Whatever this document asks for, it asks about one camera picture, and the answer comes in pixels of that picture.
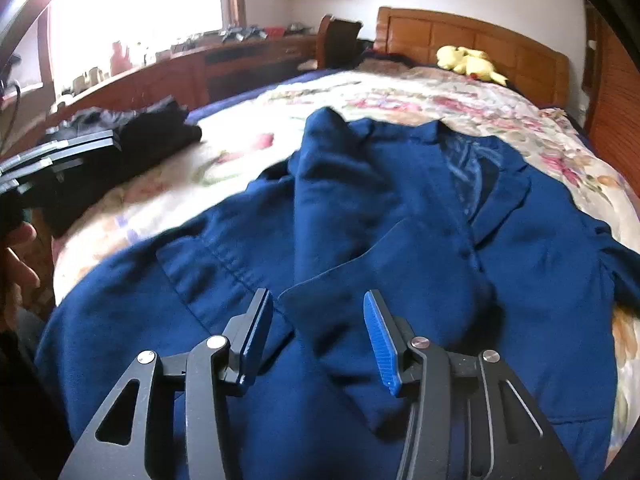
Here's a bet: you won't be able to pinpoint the red bottle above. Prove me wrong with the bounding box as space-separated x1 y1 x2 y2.
110 40 132 77

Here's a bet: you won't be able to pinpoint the navy blue suit jacket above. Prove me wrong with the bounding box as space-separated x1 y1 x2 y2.
35 106 640 480

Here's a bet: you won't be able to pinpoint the bright window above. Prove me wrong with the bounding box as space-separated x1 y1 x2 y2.
45 0 247 92

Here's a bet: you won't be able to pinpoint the long wooden desk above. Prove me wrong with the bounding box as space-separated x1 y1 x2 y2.
47 34 322 128

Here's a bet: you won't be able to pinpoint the wooden slatted wardrobe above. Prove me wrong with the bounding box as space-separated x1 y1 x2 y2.
582 0 640 173

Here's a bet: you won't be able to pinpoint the person's left hand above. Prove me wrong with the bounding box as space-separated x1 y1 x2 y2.
0 221 42 333

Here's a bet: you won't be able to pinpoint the navy bed sheet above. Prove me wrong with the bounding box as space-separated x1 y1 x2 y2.
185 67 331 127

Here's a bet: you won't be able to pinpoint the dark pillow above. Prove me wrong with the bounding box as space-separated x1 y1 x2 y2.
357 39 417 69

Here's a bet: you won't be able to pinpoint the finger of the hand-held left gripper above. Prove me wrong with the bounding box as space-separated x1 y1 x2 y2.
0 158 84 196
0 129 122 171

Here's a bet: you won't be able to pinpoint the wooden chair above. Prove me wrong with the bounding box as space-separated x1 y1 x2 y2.
316 14 364 70

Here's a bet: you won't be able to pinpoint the black folded clothes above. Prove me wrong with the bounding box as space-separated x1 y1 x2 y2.
42 97 203 239

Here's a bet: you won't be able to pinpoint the floral blanket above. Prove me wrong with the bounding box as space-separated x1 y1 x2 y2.
52 66 640 463

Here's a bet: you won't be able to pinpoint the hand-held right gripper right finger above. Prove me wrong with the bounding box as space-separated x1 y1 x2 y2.
363 290 582 480

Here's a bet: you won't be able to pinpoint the yellow plush toy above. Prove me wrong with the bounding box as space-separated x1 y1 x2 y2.
436 45 509 86

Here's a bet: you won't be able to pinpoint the wooden headboard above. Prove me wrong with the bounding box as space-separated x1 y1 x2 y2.
375 6 572 109

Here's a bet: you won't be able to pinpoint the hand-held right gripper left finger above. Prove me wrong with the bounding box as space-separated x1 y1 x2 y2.
57 288 275 480

